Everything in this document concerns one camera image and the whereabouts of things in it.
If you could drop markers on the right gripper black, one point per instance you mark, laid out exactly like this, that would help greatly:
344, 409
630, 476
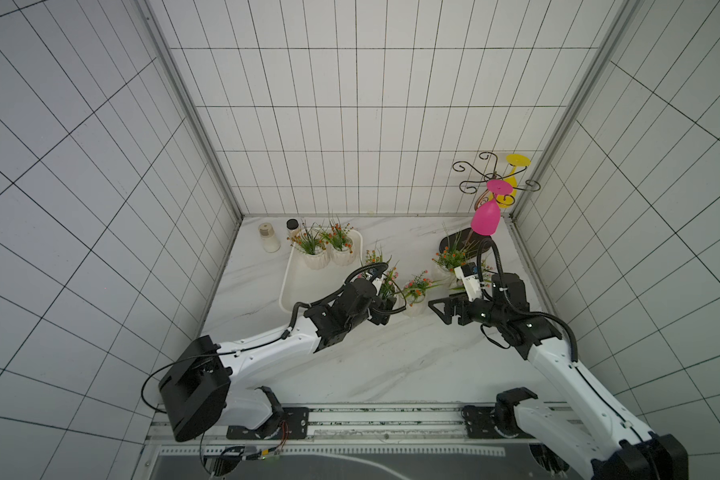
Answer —
462, 311

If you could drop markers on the potted gypsophila red-orange front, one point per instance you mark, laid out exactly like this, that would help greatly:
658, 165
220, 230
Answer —
338, 237

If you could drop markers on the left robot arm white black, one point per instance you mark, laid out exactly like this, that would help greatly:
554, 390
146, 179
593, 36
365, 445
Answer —
220, 382

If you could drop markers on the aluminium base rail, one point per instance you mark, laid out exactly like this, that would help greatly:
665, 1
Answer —
355, 424

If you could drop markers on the potted gypsophila small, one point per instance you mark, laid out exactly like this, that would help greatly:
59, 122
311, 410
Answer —
416, 291

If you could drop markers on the white storage tray box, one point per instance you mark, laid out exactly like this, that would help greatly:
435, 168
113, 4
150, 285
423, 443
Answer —
303, 284

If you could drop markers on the black metal glass rack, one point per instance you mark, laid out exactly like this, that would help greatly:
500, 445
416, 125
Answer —
478, 186

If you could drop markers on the potted gypsophila pink centre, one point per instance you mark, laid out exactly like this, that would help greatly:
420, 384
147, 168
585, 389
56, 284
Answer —
388, 287

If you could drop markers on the yellow wine glass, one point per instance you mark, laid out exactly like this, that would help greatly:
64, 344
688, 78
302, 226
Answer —
519, 163

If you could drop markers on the potted gypsophila red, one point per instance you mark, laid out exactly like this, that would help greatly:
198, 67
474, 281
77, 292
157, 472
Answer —
310, 243

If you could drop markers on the potted gypsophila right back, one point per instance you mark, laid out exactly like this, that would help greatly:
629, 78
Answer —
450, 258

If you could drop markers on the black-lid spice jar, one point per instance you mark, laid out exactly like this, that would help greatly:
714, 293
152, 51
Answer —
293, 227

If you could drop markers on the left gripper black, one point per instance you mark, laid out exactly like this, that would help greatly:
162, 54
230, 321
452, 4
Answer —
381, 312

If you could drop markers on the white-lid spice jar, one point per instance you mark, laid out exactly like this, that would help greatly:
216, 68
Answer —
269, 239

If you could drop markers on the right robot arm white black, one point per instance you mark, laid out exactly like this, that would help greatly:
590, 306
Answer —
611, 442

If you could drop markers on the pink wine glass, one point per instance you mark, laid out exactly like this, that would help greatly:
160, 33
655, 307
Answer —
488, 213

